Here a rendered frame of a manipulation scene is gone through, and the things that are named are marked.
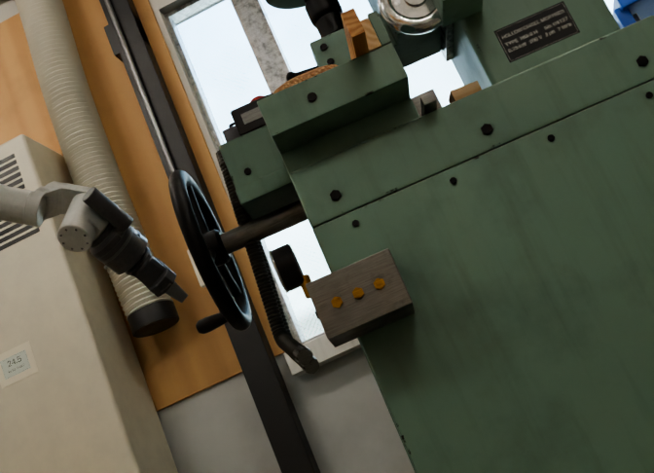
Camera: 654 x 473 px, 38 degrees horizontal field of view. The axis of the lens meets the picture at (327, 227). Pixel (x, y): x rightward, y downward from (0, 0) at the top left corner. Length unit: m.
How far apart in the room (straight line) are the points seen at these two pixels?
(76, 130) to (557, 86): 2.10
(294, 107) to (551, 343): 0.48
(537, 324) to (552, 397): 0.10
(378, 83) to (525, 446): 0.53
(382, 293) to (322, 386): 1.75
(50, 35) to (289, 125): 2.13
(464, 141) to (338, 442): 1.72
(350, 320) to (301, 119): 0.30
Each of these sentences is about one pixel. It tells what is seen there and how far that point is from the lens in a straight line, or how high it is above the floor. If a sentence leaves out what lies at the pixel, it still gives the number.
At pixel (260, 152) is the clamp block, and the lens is 1.59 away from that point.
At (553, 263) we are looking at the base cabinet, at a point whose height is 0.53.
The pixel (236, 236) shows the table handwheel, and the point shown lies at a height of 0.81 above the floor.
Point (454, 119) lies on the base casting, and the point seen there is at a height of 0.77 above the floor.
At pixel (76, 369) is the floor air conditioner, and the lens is 2.94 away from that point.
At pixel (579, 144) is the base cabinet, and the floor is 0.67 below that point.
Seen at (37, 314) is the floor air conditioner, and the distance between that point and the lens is 3.02.
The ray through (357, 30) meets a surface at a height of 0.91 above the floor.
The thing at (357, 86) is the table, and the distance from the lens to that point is 1.36.
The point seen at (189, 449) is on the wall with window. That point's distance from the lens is 3.10.
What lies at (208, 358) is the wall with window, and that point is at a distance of 3.08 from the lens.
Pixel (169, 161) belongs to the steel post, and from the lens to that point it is 3.15.
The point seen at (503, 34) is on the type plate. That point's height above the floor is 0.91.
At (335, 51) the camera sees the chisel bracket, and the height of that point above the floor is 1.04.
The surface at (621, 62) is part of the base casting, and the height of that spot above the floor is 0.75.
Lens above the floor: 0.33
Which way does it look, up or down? 16 degrees up
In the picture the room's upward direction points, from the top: 23 degrees counter-clockwise
